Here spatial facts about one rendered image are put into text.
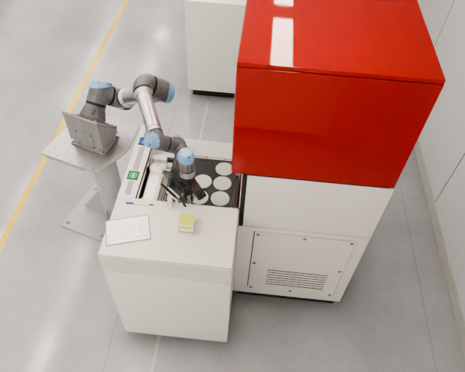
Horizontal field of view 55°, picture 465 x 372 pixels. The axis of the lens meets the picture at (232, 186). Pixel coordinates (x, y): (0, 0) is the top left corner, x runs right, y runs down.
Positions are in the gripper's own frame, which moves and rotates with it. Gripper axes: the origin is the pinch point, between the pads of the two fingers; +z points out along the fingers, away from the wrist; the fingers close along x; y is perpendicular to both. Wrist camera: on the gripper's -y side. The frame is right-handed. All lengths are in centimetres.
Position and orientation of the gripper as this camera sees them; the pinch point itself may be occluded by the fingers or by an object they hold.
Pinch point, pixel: (191, 202)
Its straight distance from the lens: 233.6
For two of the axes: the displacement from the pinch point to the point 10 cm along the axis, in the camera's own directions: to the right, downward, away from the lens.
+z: -0.4, 6.5, 7.6
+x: -7.1, 5.2, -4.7
